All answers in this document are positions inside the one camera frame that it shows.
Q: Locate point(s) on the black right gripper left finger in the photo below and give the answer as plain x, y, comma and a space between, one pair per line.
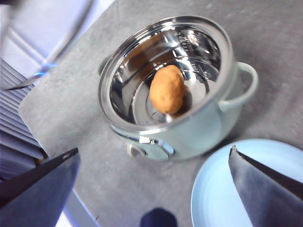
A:
42, 196

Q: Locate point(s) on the blue round plate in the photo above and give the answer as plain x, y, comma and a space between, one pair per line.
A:
213, 189

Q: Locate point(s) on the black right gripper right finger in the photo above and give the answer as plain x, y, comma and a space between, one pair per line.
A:
267, 196

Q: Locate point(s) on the pale green electric steamer pot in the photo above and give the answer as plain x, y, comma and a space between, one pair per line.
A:
201, 132

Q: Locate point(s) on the brown potato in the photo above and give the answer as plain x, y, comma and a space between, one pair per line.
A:
166, 89

